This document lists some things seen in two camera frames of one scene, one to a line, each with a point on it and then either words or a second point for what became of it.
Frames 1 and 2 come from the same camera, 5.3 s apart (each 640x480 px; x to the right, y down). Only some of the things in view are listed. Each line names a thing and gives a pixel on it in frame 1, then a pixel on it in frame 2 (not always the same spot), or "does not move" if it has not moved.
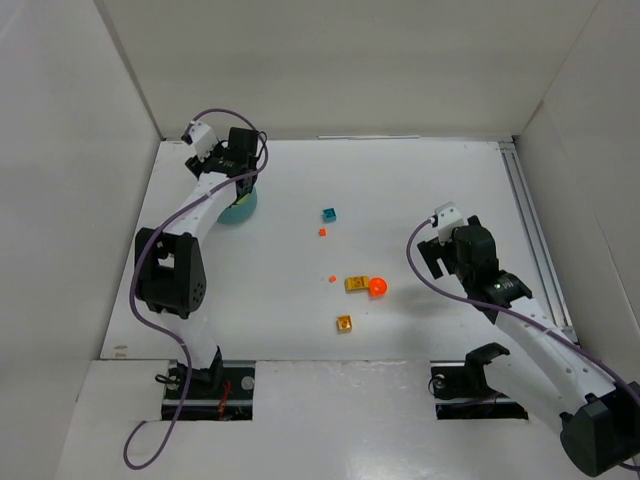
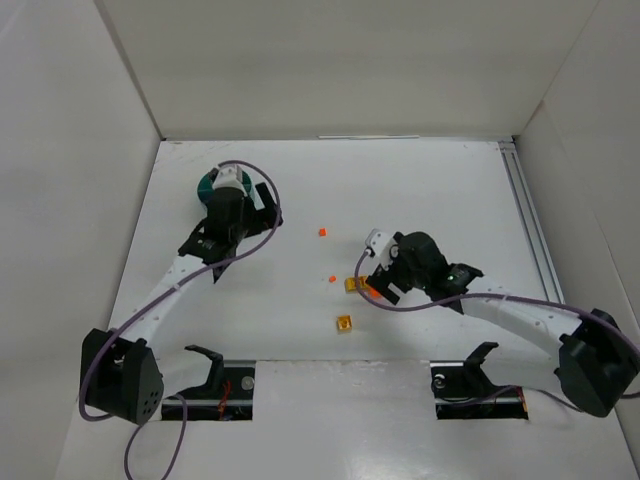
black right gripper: [435, 255] → [392, 272]
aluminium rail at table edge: [537, 239] does not move
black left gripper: [220, 165] → [232, 198]
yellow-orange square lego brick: [344, 323] does not move
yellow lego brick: [356, 283] does not move
